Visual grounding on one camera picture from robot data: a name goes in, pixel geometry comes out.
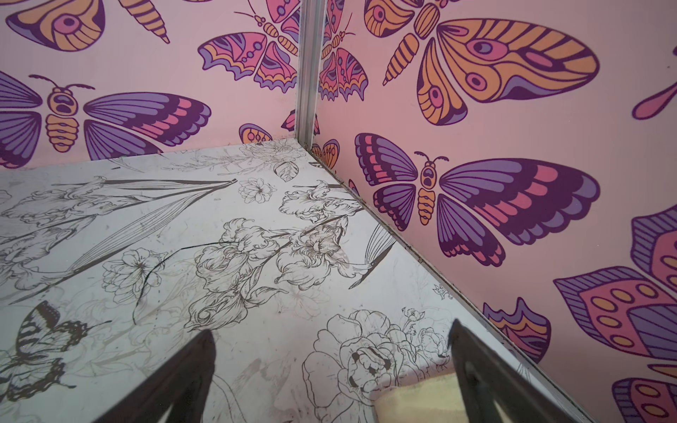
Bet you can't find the beige leather glove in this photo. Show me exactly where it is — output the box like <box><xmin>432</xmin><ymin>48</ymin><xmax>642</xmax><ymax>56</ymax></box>
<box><xmin>374</xmin><ymin>373</ymin><xmax>470</xmax><ymax>423</ymax></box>

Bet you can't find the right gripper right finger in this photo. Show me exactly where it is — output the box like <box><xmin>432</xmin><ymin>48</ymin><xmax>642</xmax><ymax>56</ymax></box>
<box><xmin>448</xmin><ymin>319</ymin><xmax>577</xmax><ymax>423</ymax></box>

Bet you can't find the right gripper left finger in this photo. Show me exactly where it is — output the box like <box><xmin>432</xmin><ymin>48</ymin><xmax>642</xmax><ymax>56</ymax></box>
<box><xmin>97</xmin><ymin>330</ymin><xmax>216</xmax><ymax>422</ymax></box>

